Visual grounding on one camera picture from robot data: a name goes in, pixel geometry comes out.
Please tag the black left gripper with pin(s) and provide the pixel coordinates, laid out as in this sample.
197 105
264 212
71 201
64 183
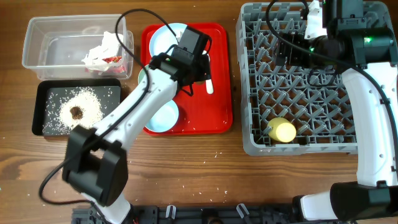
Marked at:
204 73

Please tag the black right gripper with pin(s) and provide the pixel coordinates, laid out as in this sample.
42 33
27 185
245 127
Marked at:
293 58

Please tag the white plastic spoon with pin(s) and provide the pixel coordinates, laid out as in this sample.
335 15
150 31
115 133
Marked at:
208 83

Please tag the light green rice bowl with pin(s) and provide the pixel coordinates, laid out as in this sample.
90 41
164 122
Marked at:
142 74

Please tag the small light blue plate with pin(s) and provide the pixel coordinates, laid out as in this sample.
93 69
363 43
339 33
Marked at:
164 119

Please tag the yellow plastic cup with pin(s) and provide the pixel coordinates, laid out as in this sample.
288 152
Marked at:
282 130

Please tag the red snack wrapper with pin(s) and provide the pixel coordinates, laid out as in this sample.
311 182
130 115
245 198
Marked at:
108 65

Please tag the white tissue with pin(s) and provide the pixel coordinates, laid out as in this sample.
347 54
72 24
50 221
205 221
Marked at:
109 47

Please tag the pile of white rice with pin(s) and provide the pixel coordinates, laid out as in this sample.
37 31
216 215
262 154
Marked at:
90 105

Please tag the brown food scrap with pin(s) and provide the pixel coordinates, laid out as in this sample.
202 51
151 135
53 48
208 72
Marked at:
76 113

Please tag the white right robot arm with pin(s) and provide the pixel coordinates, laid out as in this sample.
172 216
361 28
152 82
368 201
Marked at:
364 51

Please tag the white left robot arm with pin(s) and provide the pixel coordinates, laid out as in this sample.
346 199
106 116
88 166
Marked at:
95 162

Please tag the grey dishwasher rack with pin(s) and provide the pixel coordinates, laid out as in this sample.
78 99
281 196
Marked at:
315 102

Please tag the black food waste tray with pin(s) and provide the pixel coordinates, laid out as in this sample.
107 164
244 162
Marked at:
51 94

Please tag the clear plastic waste bin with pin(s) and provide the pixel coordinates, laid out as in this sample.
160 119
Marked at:
54 46

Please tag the red plastic tray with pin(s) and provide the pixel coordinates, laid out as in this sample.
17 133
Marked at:
205 113

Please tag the large light blue plate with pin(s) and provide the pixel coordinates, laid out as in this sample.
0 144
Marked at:
163 38

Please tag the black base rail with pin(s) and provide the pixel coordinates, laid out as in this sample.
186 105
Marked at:
279 213

